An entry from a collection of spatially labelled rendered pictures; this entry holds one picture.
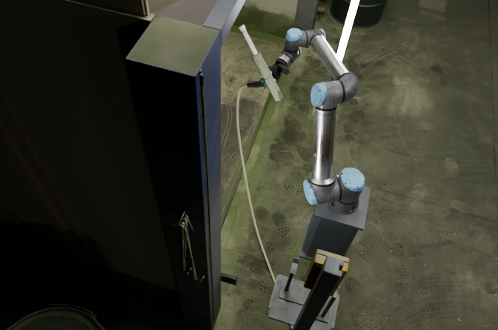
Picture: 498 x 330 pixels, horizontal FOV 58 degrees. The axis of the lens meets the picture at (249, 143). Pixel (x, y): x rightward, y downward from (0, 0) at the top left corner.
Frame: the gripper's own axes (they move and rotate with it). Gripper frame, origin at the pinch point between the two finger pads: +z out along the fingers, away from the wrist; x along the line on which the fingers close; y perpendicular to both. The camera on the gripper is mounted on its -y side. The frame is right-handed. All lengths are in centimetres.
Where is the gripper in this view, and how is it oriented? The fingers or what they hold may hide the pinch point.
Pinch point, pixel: (265, 83)
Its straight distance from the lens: 262.5
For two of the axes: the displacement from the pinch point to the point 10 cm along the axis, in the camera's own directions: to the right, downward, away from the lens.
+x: -4.6, -7.7, -4.5
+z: -5.6, 6.4, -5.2
